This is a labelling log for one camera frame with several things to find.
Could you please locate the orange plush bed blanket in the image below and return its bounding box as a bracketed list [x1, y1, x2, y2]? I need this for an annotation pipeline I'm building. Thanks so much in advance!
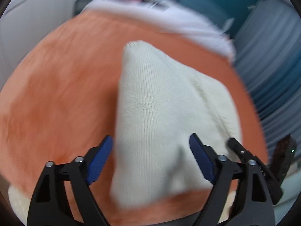
[1, 10, 268, 225]

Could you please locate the beige fluffy rug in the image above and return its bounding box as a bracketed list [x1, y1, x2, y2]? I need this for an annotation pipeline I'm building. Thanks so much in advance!
[8, 185, 31, 225]

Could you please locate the cream knit sweater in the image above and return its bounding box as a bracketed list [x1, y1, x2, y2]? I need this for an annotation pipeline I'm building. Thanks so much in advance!
[111, 41, 242, 208]

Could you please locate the grey blue striped curtain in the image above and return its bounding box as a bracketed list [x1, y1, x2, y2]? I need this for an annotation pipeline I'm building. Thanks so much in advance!
[234, 0, 300, 155]

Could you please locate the pale pink duvet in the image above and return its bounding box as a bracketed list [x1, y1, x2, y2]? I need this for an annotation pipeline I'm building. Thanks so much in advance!
[83, 0, 236, 63]

